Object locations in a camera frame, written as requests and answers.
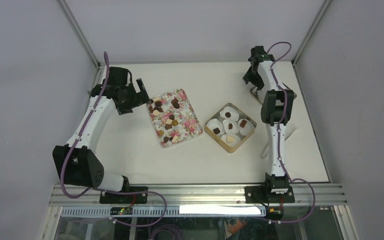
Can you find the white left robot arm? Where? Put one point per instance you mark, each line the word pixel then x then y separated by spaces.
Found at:
pixel 76 161

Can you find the dark square chocolate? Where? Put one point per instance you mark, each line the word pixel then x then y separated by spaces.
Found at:
pixel 216 131

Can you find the white rectangular chocolate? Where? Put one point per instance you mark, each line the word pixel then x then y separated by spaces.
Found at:
pixel 174 139

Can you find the white dome chocolate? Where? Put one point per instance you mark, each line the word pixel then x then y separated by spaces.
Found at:
pixel 230 139

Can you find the floral rectangular tray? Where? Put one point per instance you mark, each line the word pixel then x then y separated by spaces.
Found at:
pixel 188 126

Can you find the white heart chocolate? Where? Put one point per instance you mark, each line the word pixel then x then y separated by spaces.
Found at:
pixel 156 112

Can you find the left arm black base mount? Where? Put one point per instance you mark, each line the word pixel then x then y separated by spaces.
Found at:
pixel 139 196

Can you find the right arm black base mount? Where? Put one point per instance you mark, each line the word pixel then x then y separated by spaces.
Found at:
pixel 274 190

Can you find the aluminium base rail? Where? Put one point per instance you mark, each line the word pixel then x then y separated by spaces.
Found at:
pixel 326 194

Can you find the caramel square chocolate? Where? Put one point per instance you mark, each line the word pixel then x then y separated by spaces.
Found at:
pixel 160 133

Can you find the caramel ridged round chocolate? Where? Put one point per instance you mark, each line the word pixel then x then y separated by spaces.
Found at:
pixel 175 122

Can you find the gold square tin box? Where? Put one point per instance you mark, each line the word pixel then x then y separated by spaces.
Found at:
pixel 217 138

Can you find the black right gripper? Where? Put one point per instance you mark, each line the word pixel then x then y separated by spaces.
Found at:
pixel 248 77

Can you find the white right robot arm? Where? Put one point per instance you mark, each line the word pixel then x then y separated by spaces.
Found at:
pixel 276 110

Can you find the silver square tin lid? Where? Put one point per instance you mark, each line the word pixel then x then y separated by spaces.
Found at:
pixel 259 95

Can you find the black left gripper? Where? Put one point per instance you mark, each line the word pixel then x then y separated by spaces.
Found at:
pixel 126 108

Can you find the white square chocolate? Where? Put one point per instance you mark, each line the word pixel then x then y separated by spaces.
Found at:
pixel 168 121

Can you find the white slotted cable duct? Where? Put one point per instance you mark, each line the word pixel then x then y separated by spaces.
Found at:
pixel 168 212

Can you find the dark heart chocolate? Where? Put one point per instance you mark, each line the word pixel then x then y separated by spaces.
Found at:
pixel 176 105

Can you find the dark swirl round chocolate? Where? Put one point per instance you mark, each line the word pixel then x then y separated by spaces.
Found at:
pixel 158 103

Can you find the white paper cup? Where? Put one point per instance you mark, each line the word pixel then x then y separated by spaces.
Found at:
pixel 234 113
pixel 248 128
pixel 215 123
pixel 235 128
pixel 231 145

